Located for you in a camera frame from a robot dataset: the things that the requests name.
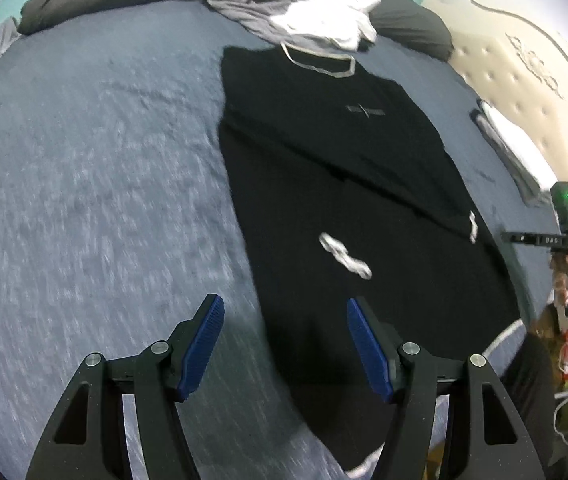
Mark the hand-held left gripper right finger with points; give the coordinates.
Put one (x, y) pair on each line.
(371, 350)

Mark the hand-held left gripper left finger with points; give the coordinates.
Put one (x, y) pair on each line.
(201, 350)

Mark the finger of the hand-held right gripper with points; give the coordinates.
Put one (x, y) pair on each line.
(518, 238)

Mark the black sweater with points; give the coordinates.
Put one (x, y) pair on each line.
(339, 185)

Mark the grey folded garment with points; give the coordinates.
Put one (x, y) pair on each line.
(508, 160)

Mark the white folded garment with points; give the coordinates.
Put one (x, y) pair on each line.
(518, 137)

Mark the cream tufted headboard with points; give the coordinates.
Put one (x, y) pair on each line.
(523, 60)

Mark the person's leg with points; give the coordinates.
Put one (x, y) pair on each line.
(533, 400)

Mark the blue patterned bedspread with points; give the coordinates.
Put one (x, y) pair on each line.
(89, 185)

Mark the white shirt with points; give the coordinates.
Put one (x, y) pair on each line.
(329, 17)

